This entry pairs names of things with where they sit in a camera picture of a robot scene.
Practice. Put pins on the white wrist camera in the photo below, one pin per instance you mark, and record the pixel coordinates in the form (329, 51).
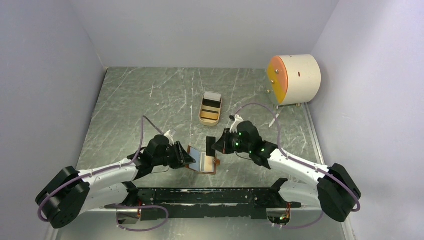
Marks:
(170, 133)
(237, 119)

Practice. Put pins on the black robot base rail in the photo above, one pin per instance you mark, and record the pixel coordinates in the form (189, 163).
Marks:
(209, 202)

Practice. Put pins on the black card divider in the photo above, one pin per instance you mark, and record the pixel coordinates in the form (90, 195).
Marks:
(211, 103)

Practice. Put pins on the white pen on table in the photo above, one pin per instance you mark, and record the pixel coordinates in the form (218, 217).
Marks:
(273, 120)

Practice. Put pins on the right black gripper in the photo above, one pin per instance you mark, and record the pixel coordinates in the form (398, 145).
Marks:
(223, 145)

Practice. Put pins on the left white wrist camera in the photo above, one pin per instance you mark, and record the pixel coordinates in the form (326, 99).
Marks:
(170, 133)

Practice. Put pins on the stack of white cards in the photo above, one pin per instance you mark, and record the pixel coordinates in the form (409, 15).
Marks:
(212, 96)

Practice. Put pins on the brown leather card holder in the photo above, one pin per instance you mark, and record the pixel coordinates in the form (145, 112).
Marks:
(197, 156)

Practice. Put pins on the cream cylindrical cabinet orange door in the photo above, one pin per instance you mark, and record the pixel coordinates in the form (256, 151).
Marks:
(292, 79)

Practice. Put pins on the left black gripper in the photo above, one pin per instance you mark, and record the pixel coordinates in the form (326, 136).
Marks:
(181, 158)

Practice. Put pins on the beige oval card tray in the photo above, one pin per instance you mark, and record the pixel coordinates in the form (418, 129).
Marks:
(209, 116)

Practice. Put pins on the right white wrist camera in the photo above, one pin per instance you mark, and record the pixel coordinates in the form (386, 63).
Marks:
(237, 119)

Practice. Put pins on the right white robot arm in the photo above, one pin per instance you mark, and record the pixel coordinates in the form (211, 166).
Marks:
(329, 187)

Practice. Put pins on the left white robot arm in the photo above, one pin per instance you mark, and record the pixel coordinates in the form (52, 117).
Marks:
(73, 192)

